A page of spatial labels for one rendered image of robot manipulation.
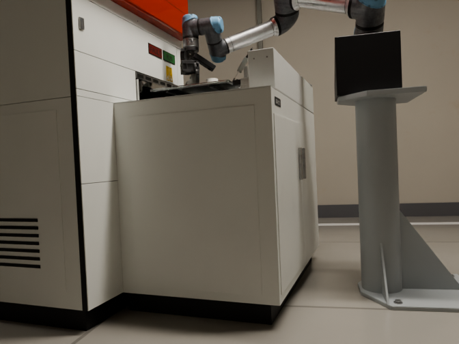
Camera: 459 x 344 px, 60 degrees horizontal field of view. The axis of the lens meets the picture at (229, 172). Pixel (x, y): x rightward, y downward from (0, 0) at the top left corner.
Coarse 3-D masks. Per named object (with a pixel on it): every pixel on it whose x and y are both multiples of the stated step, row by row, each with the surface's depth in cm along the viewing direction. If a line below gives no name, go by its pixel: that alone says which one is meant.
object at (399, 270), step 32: (352, 96) 157; (384, 96) 155; (416, 96) 159; (384, 128) 157; (384, 160) 158; (384, 192) 158; (384, 224) 158; (384, 256) 159; (416, 256) 163; (384, 288) 153; (416, 288) 163; (448, 288) 160
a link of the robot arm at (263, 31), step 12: (264, 24) 194; (276, 24) 193; (288, 24) 193; (240, 36) 191; (252, 36) 192; (264, 36) 194; (276, 36) 199; (216, 48) 189; (228, 48) 191; (240, 48) 195; (216, 60) 194
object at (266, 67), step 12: (264, 48) 138; (252, 60) 139; (264, 60) 138; (276, 60) 140; (252, 72) 140; (264, 72) 138; (276, 72) 139; (288, 72) 159; (252, 84) 140; (264, 84) 138; (276, 84) 139; (288, 84) 159; (300, 84) 183; (288, 96) 158; (300, 96) 182
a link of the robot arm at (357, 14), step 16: (288, 0) 183; (304, 0) 179; (320, 0) 174; (336, 0) 170; (352, 0) 164; (368, 0) 159; (384, 0) 160; (352, 16) 168; (368, 16) 163; (384, 16) 166
